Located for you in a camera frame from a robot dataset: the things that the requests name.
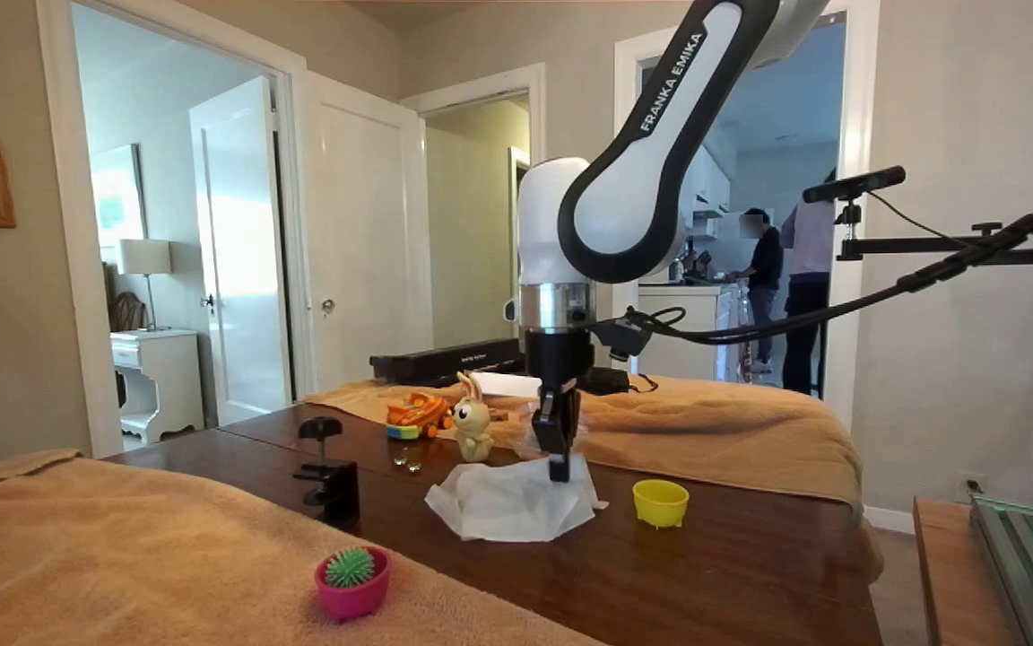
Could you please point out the person in white shirt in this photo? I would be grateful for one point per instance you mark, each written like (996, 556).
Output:
(809, 242)

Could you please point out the white open door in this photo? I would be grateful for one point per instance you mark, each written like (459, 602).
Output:
(363, 231)

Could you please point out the yellow bunny toy figure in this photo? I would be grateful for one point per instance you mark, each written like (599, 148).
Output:
(471, 422)

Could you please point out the person in dark shirt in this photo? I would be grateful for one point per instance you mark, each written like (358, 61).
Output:
(765, 263)

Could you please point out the black camera on stand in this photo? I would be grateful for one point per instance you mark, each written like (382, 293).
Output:
(852, 189)

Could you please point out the black bag on towel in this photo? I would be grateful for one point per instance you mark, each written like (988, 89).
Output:
(613, 382)

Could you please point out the white paper napkin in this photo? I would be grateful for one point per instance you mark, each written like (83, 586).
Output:
(514, 503)

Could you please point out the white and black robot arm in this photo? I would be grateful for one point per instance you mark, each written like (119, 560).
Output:
(613, 217)

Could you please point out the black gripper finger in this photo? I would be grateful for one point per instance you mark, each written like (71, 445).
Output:
(540, 427)
(557, 464)

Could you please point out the wooden side table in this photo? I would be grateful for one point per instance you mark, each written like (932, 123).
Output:
(961, 602)

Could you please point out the green spiky ball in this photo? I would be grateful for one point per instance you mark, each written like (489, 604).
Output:
(349, 570)

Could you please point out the pink plastic bowl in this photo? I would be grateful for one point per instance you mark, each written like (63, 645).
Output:
(344, 604)

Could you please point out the black keyboard bar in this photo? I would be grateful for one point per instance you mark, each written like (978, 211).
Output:
(447, 364)

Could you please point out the black table clamp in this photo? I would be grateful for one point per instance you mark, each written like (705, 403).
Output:
(330, 482)

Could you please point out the white table lamp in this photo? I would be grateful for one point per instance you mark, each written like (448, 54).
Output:
(143, 261)

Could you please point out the white paper sheet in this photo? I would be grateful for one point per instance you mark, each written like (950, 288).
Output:
(507, 385)

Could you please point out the white side cabinet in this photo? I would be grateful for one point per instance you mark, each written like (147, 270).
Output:
(160, 385)

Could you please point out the tan towel near left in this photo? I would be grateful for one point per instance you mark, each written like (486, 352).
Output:
(103, 554)

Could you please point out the white kitchen counter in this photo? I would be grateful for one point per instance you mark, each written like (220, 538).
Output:
(688, 310)

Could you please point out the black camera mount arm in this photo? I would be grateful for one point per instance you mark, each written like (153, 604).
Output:
(991, 245)

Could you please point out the yellow plastic cup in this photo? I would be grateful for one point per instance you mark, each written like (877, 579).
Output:
(661, 503)

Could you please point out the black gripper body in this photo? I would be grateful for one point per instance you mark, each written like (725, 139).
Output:
(559, 359)

